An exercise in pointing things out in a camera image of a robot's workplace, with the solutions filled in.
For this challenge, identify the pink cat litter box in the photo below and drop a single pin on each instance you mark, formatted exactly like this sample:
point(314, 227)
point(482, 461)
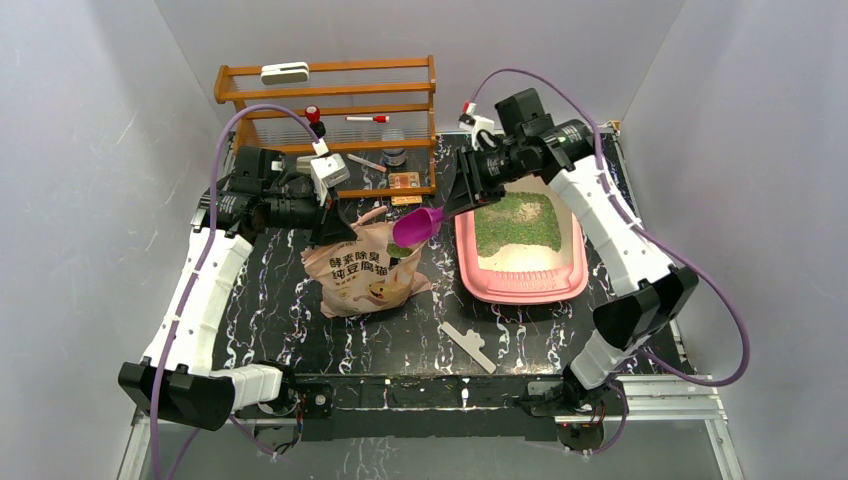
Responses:
point(527, 249)

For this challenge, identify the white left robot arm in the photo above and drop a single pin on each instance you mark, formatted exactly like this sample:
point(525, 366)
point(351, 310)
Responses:
point(174, 380)

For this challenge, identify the small glass jar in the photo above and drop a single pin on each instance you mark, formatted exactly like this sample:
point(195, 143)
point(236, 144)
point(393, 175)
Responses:
point(393, 156)

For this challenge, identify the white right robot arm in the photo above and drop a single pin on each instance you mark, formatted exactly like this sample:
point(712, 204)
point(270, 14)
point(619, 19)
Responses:
point(650, 290)

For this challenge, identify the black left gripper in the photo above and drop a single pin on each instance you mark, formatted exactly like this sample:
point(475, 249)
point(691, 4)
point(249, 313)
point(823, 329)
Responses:
point(330, 216)

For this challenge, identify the grey stapler lower shelf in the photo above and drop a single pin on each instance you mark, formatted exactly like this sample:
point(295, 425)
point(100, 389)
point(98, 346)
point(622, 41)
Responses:
point(303, 166)

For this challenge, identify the white pen on shelf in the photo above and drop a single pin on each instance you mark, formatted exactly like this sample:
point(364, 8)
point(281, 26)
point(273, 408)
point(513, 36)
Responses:
point(366, 163)

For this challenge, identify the red white marker pen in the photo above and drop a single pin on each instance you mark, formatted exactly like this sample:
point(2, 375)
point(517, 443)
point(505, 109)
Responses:
point(379, 119)

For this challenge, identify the cat litter bag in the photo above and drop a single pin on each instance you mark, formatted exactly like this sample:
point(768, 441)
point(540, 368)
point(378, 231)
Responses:
point(368, 274)

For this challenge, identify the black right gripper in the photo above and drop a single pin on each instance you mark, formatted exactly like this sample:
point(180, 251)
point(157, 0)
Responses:
point(467, 187)

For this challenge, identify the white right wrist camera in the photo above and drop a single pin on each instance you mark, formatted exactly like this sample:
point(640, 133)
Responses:
point(479, 128)

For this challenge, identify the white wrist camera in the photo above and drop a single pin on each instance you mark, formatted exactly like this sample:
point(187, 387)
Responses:
point(326, 170)
point(479, 128)

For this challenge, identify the white stapler on top shelf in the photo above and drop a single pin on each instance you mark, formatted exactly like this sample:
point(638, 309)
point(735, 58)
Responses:
point(285, 73)

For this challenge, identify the orange wooden shelf rack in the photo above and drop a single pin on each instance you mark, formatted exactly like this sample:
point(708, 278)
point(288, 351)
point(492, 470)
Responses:
point(403, 88)

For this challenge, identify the orange snack packet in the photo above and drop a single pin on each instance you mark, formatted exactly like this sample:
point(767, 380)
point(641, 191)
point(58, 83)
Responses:
point(404, 181)

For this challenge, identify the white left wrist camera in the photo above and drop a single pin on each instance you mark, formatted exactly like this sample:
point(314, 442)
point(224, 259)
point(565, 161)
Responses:
point(326, 170)

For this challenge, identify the red black stamp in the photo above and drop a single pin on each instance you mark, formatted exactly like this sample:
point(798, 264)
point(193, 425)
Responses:
point(314, 116)

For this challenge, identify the purple litter scoop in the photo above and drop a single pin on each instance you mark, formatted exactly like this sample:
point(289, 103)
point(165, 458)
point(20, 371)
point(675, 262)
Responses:
point(417, 226)

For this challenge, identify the grey bag sealing clip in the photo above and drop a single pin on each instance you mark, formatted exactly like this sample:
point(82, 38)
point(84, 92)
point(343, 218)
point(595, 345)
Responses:
point(471, 343)

